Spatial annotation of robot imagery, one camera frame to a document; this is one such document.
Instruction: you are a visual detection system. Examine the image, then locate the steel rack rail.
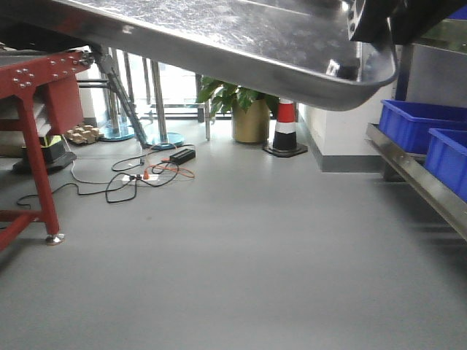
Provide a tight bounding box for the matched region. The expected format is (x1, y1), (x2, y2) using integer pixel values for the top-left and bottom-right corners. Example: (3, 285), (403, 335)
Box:
(366, 123), (466, 238)

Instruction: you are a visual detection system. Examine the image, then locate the red white traffic cone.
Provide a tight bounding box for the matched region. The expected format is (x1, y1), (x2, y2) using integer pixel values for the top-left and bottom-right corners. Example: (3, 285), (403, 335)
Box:
(263, 98), (308, 158)

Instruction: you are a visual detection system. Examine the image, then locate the nearer blue bin on rack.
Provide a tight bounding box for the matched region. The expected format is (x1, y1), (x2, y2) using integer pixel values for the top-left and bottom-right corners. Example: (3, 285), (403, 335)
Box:
(424, 128), (466, 202)

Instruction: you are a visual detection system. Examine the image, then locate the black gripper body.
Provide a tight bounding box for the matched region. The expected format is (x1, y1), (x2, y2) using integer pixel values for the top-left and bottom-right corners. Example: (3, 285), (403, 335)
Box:
(347, 0), (466, 44)

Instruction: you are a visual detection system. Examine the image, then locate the silver metal tray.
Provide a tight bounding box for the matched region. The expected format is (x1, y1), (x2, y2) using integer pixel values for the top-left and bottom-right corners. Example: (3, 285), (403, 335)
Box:
(0, 0), (401, 112)

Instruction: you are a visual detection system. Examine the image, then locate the potted green plant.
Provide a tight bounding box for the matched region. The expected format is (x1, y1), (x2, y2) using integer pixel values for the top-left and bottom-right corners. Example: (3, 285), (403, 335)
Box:
(197, 76), (279, 144)

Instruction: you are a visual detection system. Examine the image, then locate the red metal frame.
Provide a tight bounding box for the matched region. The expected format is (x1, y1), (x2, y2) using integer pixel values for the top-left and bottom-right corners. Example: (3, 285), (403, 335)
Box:
(0, 50), (92, 252)

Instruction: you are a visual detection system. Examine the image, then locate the black cable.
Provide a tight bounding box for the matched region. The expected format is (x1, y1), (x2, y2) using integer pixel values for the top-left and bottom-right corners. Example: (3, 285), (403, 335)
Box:
(16, 144), (196, 209)

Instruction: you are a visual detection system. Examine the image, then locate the wooden blocks pile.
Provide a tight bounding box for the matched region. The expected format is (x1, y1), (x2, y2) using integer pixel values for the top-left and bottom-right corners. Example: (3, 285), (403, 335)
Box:
(65, 124), (104, 145)

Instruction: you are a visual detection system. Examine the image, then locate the orange cable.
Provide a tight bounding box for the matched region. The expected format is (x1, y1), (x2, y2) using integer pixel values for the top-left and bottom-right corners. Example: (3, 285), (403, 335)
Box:
(142, 163), (196, 180)

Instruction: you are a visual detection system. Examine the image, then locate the white power strip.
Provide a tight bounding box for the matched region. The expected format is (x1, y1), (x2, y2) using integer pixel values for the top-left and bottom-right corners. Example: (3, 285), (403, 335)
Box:
(121, 174), (159, 185)

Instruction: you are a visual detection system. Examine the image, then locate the black power adapter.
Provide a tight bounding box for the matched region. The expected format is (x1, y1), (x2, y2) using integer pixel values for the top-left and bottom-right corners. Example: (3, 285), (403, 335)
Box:
(169, 149), (196, 165)

